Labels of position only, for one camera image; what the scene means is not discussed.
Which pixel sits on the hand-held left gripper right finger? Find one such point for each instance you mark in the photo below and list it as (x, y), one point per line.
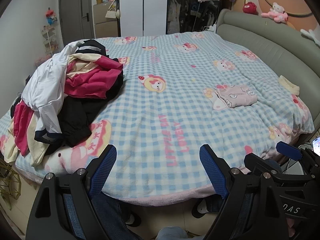
(212, 172)

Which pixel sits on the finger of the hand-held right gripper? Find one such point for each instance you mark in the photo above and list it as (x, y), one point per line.
(290, 150)
(260, 163)

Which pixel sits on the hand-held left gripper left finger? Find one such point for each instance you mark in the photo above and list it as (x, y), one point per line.
(103, 170)

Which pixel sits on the white shirt with navy trim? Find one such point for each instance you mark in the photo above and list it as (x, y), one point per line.
(47, 85)

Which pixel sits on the smartphone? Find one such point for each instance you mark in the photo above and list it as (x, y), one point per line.
(316, 146)

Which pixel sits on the person's blue jeans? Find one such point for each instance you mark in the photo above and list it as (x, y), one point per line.
(107, 205)

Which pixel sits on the black white slipper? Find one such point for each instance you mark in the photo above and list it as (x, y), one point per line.
(133, 220)
(200, 208)

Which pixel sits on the small cream cloth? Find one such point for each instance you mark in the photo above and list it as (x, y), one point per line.
(288, 83)

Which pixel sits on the folded pink printed pajama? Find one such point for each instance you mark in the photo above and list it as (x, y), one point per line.
(235, 95)

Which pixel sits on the blue checked printed blanket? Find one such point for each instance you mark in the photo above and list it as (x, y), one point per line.
(175, 105)

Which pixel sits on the cream garment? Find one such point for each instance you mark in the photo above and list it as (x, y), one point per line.
(75, 58)

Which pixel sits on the black white striped garment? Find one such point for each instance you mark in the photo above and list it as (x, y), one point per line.
(90, 47)

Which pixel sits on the grey padded bed headboard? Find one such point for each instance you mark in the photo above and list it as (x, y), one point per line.
(250, 30)

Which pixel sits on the pink plush toy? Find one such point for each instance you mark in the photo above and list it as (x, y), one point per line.
(276, 12)

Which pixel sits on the white shelf rack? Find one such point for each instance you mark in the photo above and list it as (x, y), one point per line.
(50, 40)

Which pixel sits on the beige cabinet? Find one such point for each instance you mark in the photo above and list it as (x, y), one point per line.
(106, 26)

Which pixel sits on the white power strip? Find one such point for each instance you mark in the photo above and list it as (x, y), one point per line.
(211, 28)

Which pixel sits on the red plush toy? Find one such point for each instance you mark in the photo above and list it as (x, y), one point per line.
(250, 7)

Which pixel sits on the cream handbag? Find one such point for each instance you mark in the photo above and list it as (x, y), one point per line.
(111, 13)

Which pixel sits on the grey door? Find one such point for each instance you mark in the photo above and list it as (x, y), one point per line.
(72, 12)

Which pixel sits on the dark glass wardrobe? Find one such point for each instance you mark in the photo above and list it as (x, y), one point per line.
(185, 7)

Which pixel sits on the white wardrobe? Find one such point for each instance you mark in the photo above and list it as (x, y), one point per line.
(142, 5)

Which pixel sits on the red blue wall figure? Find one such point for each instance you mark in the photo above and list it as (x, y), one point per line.
(51, 17)

